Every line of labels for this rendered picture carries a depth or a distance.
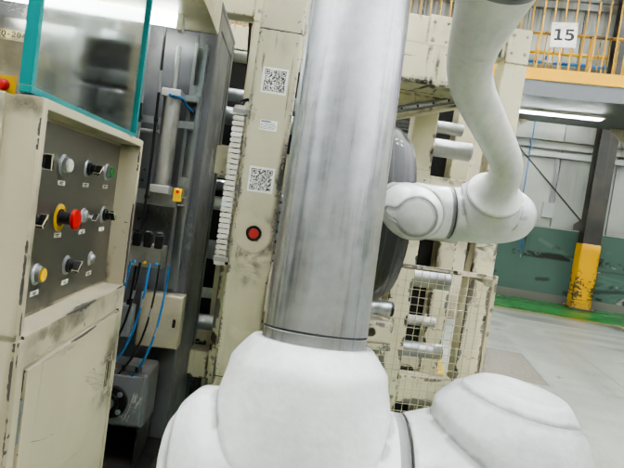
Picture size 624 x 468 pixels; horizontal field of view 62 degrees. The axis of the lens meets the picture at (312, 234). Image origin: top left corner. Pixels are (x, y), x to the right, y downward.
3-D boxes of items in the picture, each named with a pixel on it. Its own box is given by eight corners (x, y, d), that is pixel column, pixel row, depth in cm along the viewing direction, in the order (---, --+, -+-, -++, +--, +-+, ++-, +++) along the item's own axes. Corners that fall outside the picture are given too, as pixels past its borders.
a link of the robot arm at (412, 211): (373, 229, 108) (435, 233, 108) (386, 245, 93) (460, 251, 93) (379, 176, 106) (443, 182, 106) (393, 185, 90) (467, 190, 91)
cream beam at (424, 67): (304, 65, 177) (309, 21, 176) (301, 82, 202) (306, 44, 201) (476, 93, 181) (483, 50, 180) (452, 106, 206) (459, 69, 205)
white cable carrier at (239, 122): (213, 264, 155) (234, 104, 153) (214, 262, 160) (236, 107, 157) (227, 266, 155) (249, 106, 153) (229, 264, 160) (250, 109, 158)
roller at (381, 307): (273, 301, 152) (273, 301, 147) (275, 285, 152) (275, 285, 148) (390, 317, 154) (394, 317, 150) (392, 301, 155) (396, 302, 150)
